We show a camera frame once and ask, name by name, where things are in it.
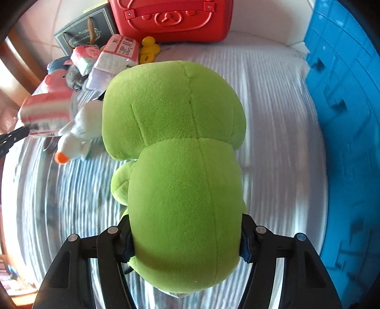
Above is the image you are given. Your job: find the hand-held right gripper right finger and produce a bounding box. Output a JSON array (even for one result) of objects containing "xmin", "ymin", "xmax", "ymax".
[{"xmin": 237, "ymin": 213, "xmax": 342, "ymax": 309}]

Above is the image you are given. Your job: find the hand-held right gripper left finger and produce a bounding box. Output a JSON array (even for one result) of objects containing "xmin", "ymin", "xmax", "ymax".
[{"xmin": 33, "ymin": 215, "xmax": 137, "ymax": 309}]

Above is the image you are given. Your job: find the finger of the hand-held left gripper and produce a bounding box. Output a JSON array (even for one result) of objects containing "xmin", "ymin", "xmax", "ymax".
[{"xmin": 0, "ymin": 126, "xmax": 30, "ymax": 145}]

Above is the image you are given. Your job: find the pink striped box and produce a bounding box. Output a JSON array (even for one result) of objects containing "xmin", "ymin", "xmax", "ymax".
[{"xmin": 17, "ymin": 92, "xmax": 75, "ymax": 138}]

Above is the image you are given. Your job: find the green plush toy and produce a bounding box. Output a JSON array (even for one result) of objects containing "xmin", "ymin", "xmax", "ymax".
[{"xmin": 102, "ymin": 60, "xmax": 247, "ymax": 296}]

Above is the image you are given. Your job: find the blue plastic crate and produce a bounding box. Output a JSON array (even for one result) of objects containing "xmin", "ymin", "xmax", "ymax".
[{"xmin": 303, "ymin": 0, "xmax": 380, "ymax": 304}]

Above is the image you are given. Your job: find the yellow duck toy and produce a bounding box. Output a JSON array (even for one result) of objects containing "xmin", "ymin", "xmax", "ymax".
[{"xmin": 139, "ymin": 36, "xmax": 161, "ymax": 64}]

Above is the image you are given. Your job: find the white goose plush toy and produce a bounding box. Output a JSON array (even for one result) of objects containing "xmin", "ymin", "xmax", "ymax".
[{"xmin": 54, "ymin": 99, "xmax": 104, "ymax": 165}]

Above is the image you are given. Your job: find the pink plush toy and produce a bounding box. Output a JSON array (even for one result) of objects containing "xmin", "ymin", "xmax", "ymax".
[{"xmin": 38, "ymin": 72, "xmax": 75, "ymax": 97}]

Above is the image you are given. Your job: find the blue plush toy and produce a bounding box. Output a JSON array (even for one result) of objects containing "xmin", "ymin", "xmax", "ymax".
[{"xmin": 47, "ymin": 57, "xmax": 73, "ymax": 75}]

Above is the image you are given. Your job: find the grey plush toy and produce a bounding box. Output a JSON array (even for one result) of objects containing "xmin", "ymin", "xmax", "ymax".
[{"xmin": 66, "ymin": 66, "xmax": 91, "ymax": 90}]

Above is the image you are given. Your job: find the pink packet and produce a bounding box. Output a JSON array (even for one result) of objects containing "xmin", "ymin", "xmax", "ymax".
[{"xmin": 71, "ymin": 44, "xmax": 100, "ymax": 74}]

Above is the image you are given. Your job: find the black gift bag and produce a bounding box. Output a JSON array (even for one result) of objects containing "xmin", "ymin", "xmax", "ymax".
[{"xmin": 53, "ymin": 3, "xmax": 118, "ymax": 57}]

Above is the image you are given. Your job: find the pink white labelled box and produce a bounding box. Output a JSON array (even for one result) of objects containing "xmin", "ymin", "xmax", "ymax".
[{"xmin": 88, "ymin": 34, "xmax": 141, "ymax": 90}]

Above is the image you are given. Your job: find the small cream box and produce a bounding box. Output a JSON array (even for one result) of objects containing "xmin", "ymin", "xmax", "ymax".
[{"xmin": 84, "ymin": 1, "xmax": 110, "ymax": 14}]

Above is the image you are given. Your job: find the red bear-embossed carry case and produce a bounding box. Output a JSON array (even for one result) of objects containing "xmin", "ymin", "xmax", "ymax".
[{"xmin": 108, "ymin": 0, "xmax": 235, "ymax": 43}]

